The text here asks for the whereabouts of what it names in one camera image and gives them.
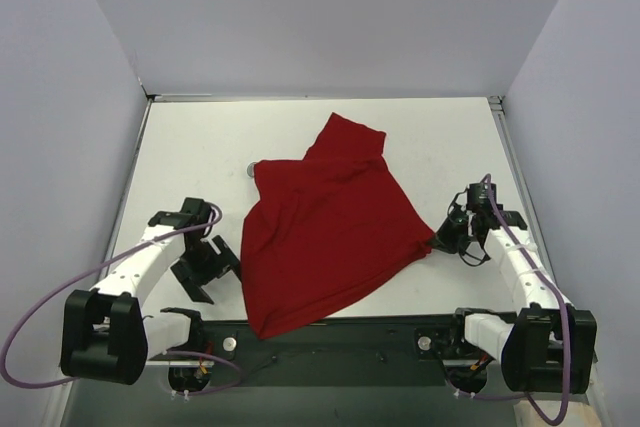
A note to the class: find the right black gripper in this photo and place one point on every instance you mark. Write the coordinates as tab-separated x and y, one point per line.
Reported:
454	226

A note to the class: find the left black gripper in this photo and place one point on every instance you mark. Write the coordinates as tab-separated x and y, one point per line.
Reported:
206	267

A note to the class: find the red cloth garment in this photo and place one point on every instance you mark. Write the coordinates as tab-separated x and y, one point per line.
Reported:
327	230

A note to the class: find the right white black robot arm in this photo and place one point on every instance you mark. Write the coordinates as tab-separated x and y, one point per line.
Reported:
549	346

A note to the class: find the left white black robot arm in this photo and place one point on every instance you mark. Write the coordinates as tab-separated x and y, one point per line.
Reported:
107	336

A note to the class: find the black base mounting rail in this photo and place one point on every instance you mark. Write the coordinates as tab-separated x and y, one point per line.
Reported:
396	351

